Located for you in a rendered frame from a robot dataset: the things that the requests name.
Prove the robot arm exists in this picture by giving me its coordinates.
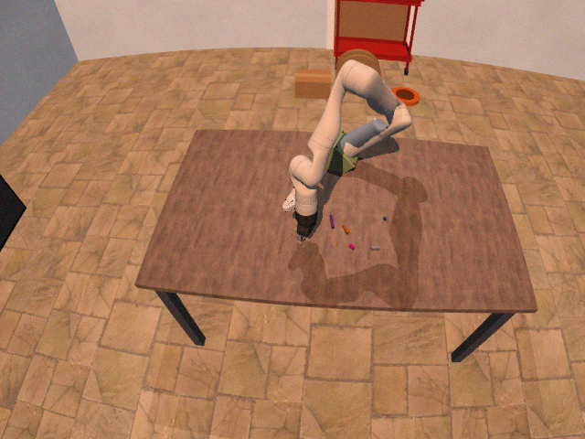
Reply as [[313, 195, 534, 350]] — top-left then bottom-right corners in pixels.
[[289, 59, 412, 205]]

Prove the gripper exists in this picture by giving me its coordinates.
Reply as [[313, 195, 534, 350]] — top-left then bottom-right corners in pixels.
[[282, 189, 318, 241]]

